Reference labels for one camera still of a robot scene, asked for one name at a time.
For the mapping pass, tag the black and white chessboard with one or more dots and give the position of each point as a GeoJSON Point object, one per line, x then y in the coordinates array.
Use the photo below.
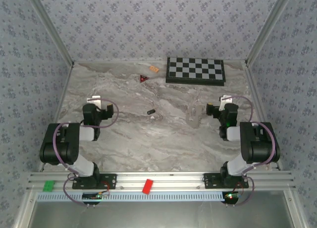
{"type": "Point", "coordinates": [195, 69]}

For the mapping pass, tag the green block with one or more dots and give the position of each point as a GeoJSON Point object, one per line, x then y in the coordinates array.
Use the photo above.
{"type": "Point", "coordinates": [49, 186]}

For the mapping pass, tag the small circuit board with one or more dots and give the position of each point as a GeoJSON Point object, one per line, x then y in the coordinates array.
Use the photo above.
{"type": "Point", "coordinates": [91, 196]}
{"type": "Point", "coordinates": [231, 196]}

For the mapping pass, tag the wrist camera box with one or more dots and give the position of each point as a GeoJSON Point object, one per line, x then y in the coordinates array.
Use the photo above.
{"type": "Point", "coordinates": [95, 101]}
{"type": "Point", "coordinates": [224, 103]}

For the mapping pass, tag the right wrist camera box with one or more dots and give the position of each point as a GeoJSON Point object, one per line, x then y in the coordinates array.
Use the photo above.
{"type": "Point", "coordinates": [224, 103]}

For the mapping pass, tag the aluminium mounting rail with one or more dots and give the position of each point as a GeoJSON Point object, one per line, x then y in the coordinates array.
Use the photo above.
{"type": "Point", "coordinates": [173, 181]}

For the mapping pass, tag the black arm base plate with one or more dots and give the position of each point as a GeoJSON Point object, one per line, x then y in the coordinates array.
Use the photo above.
{"type": "Point", "coordinates": [110, 181]}
{"type": "Point", "coordinates": [210, 181]}

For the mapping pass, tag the small orange block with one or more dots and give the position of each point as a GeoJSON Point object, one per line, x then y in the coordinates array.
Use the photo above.
{"type": "Point", "coordinates": [154, 69]}

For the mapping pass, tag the red triangular piece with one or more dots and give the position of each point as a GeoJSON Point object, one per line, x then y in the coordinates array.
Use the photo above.
{"type": "Point", "coordinates": [143, 77]}

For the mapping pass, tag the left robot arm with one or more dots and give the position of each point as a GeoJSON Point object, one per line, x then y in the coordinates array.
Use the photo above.
{"type": "Point", "coordinates": [62, 144]}

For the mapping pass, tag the red block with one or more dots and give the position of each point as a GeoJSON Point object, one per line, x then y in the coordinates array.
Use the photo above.
{"type": "Point", "coordinates": [147, 186]}

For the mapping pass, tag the aluminium side rail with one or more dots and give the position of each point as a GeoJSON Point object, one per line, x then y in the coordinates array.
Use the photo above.
{"type": "Point", "coordinates": [57, 114]}
{"type": "Point", "coordinates": [255, 89]}

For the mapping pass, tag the steel panel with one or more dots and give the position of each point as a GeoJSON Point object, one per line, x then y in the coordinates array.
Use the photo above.
{"type": "Point", "coordinates": [158, 215]}

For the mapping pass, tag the aluminium frame post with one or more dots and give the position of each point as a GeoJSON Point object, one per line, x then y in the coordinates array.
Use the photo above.
{"type": "Point", "coordinates": [268, 27]}

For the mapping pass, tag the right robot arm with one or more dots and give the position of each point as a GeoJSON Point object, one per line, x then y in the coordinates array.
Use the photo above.
{"type": "Point", "coordinates": [257, 144]}

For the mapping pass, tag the black key tag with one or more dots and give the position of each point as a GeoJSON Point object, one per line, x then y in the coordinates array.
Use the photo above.
{"type": "Point", "coordinates": [150, 112]}

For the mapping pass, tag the aluminium frame leg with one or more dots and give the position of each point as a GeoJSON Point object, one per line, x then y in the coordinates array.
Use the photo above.
{"type": "Point", "coordinates": [23, 210]}
{"type": "Point", "coordinates": [296, 208]}

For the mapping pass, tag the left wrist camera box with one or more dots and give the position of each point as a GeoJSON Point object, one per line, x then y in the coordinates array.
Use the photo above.
{"type": "Point", "coordinates": [95, 101]}

